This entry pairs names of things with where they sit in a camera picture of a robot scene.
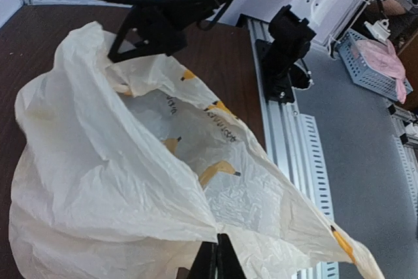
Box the right round circuit board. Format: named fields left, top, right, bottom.
left=289, top=59, right=314, bottom=90

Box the pink cloth in basket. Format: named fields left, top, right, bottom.
left=356, top=39, right=408, bottom=104

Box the cream printed plastic bag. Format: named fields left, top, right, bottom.
left=9, top=22, right=383, bottom=278

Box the aluminium front rail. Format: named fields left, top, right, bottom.
left=238, top=12, right=340, bottom=279

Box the grey basket outside cell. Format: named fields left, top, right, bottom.
left=336, top=29, right=413, bottom=104

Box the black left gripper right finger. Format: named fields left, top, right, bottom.
left=217, top=233, right=246, bottom=279

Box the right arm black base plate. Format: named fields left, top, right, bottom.
left=255, top=39, right=295, bottom=103

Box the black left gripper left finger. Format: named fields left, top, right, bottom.
left=187, top=242, right=217, bottom=279

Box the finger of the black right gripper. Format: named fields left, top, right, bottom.
left=108, top=6, right=187, bottom=63

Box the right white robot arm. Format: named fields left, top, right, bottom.
left=105, top=0, right=337, bottom=100

